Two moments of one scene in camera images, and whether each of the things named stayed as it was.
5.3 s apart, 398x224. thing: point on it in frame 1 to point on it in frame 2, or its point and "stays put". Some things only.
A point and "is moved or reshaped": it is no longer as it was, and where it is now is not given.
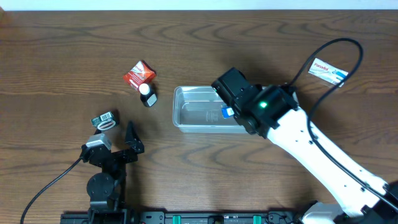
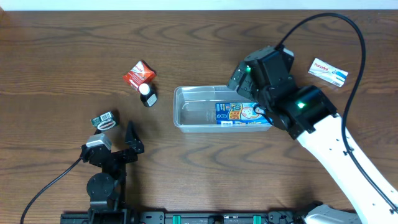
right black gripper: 241,113 to 237,83
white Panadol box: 328,71 stays put
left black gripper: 116,154 stays put
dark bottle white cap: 148,98 stays put
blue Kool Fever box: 227,112 is moved or reshaped
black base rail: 122,214 stays put
